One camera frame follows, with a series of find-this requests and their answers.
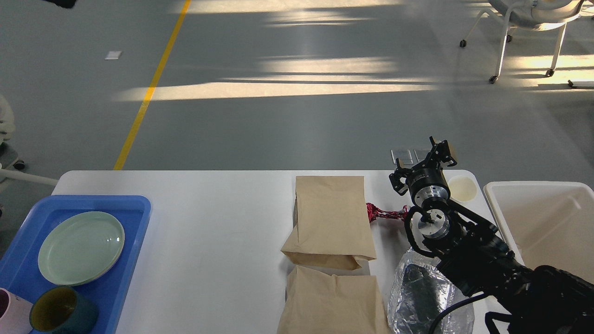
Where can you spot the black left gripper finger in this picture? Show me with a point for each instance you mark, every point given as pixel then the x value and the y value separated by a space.
pixel 67 4

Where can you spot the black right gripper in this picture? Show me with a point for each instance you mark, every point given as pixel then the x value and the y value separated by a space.
pixel 427 184

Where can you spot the pale green plate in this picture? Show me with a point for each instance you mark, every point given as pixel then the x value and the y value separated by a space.
pixel 81 249

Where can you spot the dark green mug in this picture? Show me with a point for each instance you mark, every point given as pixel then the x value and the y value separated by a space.
pixel 63 310

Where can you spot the pink mug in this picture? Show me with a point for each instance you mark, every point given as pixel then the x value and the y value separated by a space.
pixel 14 313

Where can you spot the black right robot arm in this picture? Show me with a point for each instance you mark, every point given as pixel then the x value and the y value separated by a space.
pixel 545 300

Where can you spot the metal floor socket plates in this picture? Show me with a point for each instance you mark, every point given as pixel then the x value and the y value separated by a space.
pixel 409 157

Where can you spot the red candy wrapper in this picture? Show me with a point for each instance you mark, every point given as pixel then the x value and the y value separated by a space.
pixel 375 212

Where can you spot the upper brown paper bag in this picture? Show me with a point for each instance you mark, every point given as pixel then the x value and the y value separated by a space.
pixel 331 228

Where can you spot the brown paper bag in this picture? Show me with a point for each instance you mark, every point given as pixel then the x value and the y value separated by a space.
pixel 331 228
pixel 318 303

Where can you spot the white plastic bin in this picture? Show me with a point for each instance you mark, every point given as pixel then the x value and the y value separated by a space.
pixel 546 223

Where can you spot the white chair at left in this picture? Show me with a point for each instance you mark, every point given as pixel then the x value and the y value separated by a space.
pixel 12 166

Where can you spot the lower brown paper bag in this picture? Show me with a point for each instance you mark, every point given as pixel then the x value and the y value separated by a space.
pixel 318 303

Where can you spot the white chair on casters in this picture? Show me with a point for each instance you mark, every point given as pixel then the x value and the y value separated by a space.
pixel 531 15

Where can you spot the blue plastic tray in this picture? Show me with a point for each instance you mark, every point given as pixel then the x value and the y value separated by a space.
pixel 19 265

